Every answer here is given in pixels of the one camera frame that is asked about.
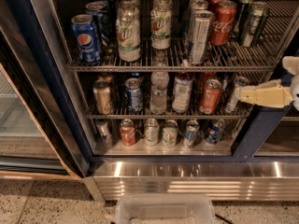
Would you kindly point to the blue Pepsi can bottom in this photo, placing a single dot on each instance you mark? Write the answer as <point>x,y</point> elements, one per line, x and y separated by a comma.
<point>214,131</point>

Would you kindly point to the tall silver can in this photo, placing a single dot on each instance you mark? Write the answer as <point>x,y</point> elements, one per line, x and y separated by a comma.
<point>194,5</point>
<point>202,21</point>
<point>188,0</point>

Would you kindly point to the red can middle shelf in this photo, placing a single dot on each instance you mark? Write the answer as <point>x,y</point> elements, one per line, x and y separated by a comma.
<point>210,96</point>

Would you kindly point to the clear water bottle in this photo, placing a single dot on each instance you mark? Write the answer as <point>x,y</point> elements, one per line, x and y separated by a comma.
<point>158,91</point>

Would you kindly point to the wire shelf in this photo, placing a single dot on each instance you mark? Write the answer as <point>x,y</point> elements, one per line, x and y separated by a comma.
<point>121,112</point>
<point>229,57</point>

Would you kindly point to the blue can middle shelf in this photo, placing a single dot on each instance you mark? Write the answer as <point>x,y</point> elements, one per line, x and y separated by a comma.
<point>134,95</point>

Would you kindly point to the blue silver can bottom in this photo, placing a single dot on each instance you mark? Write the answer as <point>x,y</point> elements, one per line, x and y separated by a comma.
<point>191,131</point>

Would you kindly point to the white labelled bottle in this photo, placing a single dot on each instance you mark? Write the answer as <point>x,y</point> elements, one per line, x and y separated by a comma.
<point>182,91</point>

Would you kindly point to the tall silver can front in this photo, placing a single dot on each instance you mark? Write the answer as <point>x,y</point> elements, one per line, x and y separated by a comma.
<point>202,21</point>

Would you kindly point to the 7UP can front left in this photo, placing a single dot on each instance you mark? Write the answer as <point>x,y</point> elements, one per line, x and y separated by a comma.
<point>128,32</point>

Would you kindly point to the slim silver can middle shelf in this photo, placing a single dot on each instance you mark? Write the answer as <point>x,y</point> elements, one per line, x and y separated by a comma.
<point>232,100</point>

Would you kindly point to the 7UP can front centre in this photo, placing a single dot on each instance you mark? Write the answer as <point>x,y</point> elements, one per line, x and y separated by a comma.
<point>160,27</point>

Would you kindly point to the red can bottom shelf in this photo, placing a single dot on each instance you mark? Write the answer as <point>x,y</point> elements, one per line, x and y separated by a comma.
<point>127,132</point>

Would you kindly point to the gold can middle shelf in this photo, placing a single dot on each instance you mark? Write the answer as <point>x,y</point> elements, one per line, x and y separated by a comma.
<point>103,98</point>

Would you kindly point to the clear plastic bin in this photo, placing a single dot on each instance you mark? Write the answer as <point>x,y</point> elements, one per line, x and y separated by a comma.
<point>165,209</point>

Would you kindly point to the green can second row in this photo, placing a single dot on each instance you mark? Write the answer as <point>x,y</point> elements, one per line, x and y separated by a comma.
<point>242,6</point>

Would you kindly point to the blue pepsi can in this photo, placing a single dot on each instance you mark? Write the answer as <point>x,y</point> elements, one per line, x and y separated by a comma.
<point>214,131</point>
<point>101,15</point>
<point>110,7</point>
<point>85,34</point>

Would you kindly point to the dark can bottom left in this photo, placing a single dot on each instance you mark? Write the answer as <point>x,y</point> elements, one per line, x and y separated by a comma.
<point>103,128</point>

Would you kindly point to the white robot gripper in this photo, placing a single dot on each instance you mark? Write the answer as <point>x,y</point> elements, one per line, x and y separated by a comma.
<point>295,90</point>

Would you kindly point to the top wire shelf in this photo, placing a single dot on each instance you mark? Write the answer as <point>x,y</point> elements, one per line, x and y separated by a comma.
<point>229,57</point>

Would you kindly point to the white can bottom shelf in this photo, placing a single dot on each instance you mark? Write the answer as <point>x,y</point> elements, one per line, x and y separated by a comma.
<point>170,133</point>

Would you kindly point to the blue Pepsi can front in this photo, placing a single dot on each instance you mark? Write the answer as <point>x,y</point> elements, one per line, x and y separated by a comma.
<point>85,34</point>

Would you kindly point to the open glass fridge door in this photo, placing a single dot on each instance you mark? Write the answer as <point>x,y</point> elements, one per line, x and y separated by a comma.
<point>43,128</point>

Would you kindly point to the red Coca-Cola can front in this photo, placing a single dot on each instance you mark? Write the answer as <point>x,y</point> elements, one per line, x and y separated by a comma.
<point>224,19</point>

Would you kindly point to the silver can bottom shelf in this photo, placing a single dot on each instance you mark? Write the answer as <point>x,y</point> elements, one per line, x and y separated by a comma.
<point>151,132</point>

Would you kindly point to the middle wire shelf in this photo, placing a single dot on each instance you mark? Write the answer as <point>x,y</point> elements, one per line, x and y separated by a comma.
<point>121,112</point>

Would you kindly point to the red can shelf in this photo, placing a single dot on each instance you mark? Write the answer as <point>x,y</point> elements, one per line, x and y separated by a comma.
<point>127,132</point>
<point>210,96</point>

